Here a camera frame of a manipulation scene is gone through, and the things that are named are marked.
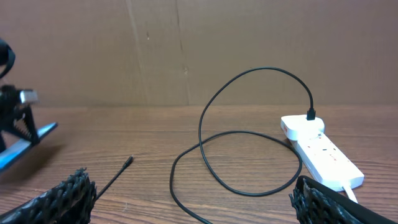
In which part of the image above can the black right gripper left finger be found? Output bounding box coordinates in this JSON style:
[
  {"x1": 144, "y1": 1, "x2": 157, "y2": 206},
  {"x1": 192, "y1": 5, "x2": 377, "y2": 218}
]
[{"x1": 1, "y1": 168, "x2": 96, "y2": 224}]

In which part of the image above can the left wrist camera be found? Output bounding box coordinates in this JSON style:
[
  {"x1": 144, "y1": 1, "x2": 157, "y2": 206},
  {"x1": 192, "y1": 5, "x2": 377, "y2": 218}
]
[{"x1": 19, "y1": 90, "x2": 39, "y2": 104}]

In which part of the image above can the white power strip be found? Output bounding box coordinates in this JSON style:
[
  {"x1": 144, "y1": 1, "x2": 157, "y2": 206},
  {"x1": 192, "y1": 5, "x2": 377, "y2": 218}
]
[{"x1": 291, "y1": 132, "x2": 364, "y2": 192}]

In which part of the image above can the white power strip cord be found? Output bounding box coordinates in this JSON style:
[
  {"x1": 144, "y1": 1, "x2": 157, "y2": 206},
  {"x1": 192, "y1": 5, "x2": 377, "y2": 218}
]
[{"x1": 342, "y1": 184, "x2": 359, "y2": 203}]

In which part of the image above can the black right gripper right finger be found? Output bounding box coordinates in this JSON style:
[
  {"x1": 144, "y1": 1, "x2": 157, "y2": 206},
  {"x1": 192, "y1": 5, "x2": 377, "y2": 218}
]
[{"x1": 289, "y1": 175, "x2": 397, "y2": 224}]

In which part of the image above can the black USB charging cable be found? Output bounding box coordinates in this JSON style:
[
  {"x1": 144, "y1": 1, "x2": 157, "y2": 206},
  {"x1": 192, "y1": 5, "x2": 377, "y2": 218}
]
[{"x1": 95, "y1": 66, "x2": 317, "y2": 224}]

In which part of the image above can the blue Galaxy smartphone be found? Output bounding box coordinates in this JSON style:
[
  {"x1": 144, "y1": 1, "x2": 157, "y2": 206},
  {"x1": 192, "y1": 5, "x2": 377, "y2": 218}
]
[{"x1": 1, "y1": 123, "x2": 58, "y2": 172}]

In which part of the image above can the white USB charger plug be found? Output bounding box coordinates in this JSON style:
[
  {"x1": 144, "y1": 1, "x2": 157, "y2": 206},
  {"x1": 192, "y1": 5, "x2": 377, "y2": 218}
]
[{"x1": 280, "y1": 114, "x2": 325, "y2": 141}]

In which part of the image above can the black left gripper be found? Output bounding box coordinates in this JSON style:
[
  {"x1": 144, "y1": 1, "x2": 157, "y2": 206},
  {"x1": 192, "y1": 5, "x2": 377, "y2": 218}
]
[{"x1": 1, "y1": 85, "x2": 40, "y2": 144}]

